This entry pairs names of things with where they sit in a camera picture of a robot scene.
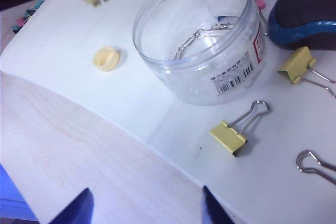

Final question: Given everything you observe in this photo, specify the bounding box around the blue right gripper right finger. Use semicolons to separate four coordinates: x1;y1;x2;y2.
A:
201;185;236;224

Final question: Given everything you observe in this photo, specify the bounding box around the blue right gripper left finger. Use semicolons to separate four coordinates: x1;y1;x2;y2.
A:
49;187;95;224

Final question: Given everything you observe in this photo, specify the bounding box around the white desk riser board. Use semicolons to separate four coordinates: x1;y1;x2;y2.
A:
0;0;336;224

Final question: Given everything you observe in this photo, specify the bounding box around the clear plastic jar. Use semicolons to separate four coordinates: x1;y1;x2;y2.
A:
132;0;266;106

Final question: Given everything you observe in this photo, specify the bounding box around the blue and black mouse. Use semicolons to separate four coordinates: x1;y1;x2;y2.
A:
267;0;336;51

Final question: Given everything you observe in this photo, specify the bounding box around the silver paper clip chain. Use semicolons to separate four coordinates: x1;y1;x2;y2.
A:
172;22;237;62

